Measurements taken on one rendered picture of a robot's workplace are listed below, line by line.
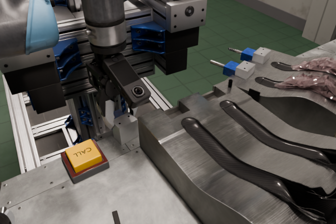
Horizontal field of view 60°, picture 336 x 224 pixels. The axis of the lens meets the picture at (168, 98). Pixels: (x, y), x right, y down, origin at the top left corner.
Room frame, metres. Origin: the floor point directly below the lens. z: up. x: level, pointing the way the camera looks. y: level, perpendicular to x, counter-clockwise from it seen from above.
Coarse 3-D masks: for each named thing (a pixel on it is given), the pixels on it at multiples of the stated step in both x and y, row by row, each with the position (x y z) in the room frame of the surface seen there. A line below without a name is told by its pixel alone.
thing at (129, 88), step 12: (108, 60) 0.50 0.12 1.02; (120, 60) 0.51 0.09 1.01; (108, 72) 0.48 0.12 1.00; (120, 72) 0.48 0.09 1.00; (132, 72) 0.49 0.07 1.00; (120, 84) 0.46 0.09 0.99; (132, 84) 0.46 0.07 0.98; (144, 84) 0.47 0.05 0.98; (132, 96) 0.44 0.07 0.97; (144, 96) 0.44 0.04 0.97
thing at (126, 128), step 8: (120, 112) 0.55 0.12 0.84; (128, 112) 0.53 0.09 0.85; (120, 120) 0.50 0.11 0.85; (128, 120) 0.50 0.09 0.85; (136, 120) 0.51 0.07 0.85; (112, 128) 0.50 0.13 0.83; (120, 128) 0.48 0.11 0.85; (128, 128) 0.49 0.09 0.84; (136, 128) 0.51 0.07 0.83; (120, 136) 0.48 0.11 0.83; (128, 136) 0.49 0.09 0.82; (136, 136) 0.51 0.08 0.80
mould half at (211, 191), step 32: (192, 96) 0.55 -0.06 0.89; (224, 96) 0.55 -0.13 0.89; (160, 128) 0.44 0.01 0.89; (224, 128) 0.44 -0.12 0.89; (288, 128) 0.45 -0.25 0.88; (160, 160) 0.40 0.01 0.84; (192, 160) 0.36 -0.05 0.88; (256, 160) 0.35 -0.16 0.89; (288, 160) 0.33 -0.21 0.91; (192, 192) 0.31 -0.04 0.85; (224, 192) 0.28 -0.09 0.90; (256, 192) 0.26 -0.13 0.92
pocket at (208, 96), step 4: (212, 88) 0.60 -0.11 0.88; (216, 88) 0.59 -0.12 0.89; (208, 92) 0.59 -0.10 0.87; (212, 92) 0.59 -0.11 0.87; (216, 92) 0.59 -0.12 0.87; (220, 92) 0.58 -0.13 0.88; (204, 96) 0.57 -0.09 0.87; (208, 96) 0.58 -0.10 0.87; (212, 96) 0.59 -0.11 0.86; (216, 96) 0.58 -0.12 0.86; (208, 100) 0.57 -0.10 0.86
